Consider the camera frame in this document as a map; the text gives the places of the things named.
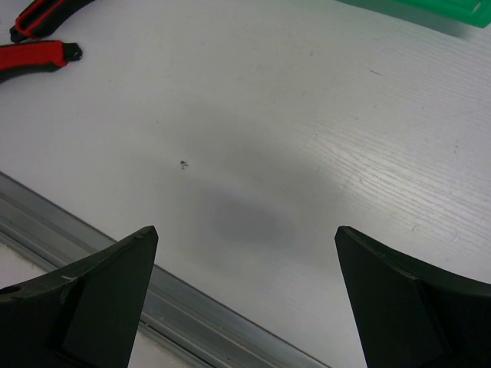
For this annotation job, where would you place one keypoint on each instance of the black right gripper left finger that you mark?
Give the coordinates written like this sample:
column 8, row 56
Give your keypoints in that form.
column 85, row 314

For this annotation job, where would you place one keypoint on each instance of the aluminium rail frame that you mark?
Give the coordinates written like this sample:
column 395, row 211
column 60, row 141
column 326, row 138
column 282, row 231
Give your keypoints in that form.
column 194, row 326

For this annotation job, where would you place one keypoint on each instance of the black red utility knife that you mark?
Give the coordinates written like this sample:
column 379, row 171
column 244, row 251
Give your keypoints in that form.
column 43, row 17

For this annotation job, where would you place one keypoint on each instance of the green six-compartment bin tray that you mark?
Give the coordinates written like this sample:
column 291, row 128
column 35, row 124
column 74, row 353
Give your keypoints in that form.
column 469, row 12

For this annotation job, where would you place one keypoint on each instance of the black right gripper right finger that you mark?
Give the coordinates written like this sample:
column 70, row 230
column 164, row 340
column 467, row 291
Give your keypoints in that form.
column 410, row 313

